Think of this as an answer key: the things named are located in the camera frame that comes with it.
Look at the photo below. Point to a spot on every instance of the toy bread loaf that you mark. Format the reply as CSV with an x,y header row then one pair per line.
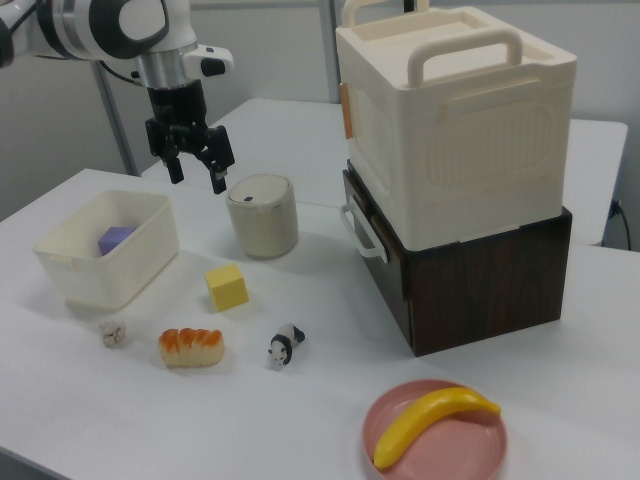
x,y
191,346

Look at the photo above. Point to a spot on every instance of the dark wooden drawer box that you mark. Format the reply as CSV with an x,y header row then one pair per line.
x,y
480,285

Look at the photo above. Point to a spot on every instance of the beige cylindrical lidded bin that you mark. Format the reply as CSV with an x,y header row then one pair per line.
x,y
262,217

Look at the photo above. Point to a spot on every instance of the yellow toy banana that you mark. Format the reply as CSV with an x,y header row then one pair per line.
x,y
430,420

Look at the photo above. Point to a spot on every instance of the white plastic basket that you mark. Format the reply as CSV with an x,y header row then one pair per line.
x,y
107,250

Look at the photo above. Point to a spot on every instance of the yellow foam cube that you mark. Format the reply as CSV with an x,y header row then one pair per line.
x,y
227,287

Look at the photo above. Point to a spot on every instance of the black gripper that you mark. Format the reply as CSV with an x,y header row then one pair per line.
x,y
177,112

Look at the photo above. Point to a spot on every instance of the purple foam cube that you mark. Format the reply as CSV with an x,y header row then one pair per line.
x,y
116,238

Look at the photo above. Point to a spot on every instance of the panda figurine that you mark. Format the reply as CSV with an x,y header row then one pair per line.
x,y
284,345

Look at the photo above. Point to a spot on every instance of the small crumpled beige object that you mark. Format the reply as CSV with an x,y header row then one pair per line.
x,y
112,335

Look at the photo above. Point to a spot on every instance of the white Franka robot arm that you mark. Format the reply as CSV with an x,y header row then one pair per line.
x,y
100,25

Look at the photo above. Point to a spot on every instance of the cream plastic storage box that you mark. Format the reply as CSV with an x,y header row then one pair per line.
x,y
450,135

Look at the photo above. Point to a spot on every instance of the grey metal stand pole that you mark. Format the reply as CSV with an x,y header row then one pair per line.
x,y
114,120

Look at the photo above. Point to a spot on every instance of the pink plate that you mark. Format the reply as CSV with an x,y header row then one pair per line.
x,y
450,445

